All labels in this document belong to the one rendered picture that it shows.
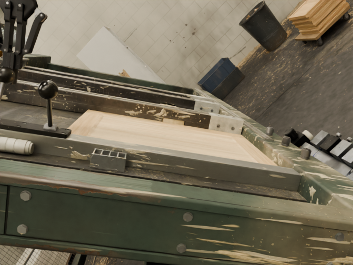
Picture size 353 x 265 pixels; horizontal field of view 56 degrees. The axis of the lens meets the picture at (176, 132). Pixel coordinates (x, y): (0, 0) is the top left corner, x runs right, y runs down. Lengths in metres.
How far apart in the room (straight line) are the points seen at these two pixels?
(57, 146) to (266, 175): 0.46
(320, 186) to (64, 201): 0.50
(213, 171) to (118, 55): 4.28
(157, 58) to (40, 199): 5.88
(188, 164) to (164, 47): 5.63
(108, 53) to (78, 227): 4.52
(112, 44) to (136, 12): 1.53
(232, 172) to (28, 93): 0.78
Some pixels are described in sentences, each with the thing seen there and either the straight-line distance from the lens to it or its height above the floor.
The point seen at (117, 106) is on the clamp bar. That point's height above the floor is 1.29.
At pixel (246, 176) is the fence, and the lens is 0.78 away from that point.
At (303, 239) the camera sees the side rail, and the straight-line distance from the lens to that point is 0.58.
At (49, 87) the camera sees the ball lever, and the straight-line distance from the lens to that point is 0.68.
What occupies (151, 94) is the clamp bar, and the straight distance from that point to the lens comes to 1.60.
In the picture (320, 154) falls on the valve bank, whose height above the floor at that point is 0.74.
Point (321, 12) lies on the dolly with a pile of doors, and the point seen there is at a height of 0.29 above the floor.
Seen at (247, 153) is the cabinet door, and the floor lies 0.94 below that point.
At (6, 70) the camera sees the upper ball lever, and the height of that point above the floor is 1.53.
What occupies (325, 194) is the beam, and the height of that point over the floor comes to 0.90.
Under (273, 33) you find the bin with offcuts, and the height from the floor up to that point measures 0.21.
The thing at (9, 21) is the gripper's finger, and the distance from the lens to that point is 0.85.
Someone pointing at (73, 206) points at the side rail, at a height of 1.27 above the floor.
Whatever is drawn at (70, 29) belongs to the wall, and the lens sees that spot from 6.51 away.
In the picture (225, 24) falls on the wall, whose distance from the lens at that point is 6.44.
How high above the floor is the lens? 1.34
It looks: 13 degrees down
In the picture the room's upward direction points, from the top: 46 degrees counter-clockwise
